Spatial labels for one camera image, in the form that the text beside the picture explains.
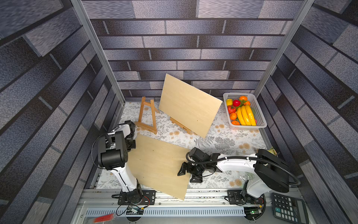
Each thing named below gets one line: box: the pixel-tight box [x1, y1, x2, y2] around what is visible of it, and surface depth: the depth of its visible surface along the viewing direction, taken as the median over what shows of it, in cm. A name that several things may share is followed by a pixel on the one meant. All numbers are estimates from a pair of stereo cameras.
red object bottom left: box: [93, 213, 115, 224], surface depth 70 cm
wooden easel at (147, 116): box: [135, 96, 160, 135], surface depth 98 cm
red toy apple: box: [232, 99, 241, 107], surface depth 109 cm
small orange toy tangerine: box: [229, 112, 238, 121], surface depth 106 cm
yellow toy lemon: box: [226, 98, 233, 106], surface depth 112 cm
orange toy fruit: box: [239, 95, 248, 101], surface depth 114 cm
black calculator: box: [271, 192, 310, 224], surface depth 70 cm
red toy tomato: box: [227, 105, 237, 115], surface depth 109 cm
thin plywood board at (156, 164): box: [127, 133, 192, 201], surface depth 89 cm
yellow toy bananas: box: [236, 104, 257, 126], surface depth 101 cm
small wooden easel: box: [169, 116, 194, 135], surface depth 102 cm
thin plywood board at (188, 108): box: [158, 73, 223, 139], surface depth 92 cm
